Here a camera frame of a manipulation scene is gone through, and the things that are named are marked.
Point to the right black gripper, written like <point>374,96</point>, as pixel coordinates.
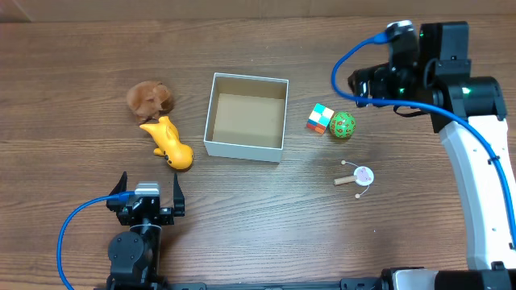
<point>371,85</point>

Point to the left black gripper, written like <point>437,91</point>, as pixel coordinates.
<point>147,213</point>

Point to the yellow toy whale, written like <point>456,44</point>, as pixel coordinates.
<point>177,155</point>

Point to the colourful puzzle cube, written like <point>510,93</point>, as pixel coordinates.
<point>319,118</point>

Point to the brown plush toy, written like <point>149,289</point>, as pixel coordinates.
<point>149,100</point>

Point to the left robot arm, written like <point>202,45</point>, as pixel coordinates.
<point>134,254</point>

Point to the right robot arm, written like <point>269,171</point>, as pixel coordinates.
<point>429,72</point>

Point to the green number ball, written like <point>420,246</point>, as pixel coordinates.
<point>342,125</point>

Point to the small wooden rattle drum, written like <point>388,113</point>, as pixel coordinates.
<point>362,175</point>

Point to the white cardboard box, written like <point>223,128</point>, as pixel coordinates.
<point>246,117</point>

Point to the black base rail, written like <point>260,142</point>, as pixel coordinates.
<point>343,284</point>

